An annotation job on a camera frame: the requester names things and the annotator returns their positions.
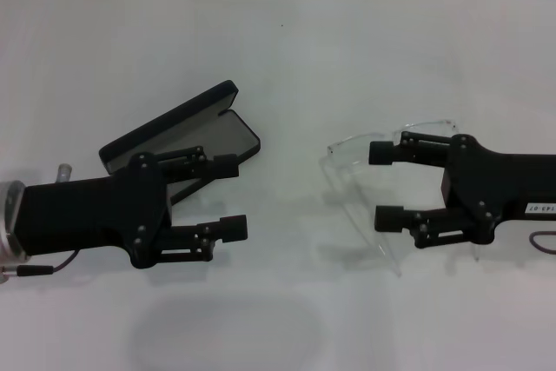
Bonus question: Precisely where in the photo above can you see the right gripper grey cable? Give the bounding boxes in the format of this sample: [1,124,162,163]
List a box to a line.
[528,231,556,255]

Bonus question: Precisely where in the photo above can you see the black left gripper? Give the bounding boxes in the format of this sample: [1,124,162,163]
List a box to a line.
[23,151,175,271]

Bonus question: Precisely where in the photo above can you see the clear white glasses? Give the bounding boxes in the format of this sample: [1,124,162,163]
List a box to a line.
[326,117,483,277]

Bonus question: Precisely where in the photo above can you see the black glasses case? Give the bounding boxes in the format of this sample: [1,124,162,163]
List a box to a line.
[98,79,261,209]

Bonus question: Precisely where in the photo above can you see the gripper grey cable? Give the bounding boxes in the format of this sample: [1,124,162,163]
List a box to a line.
[528,231,556,255]
[0,251,80,286]

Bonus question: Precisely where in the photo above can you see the left gripper grey cable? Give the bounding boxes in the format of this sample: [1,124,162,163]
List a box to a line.
[0,251,80,286]

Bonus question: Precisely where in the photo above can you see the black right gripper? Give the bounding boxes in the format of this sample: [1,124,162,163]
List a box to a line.
[368,130,556,251]

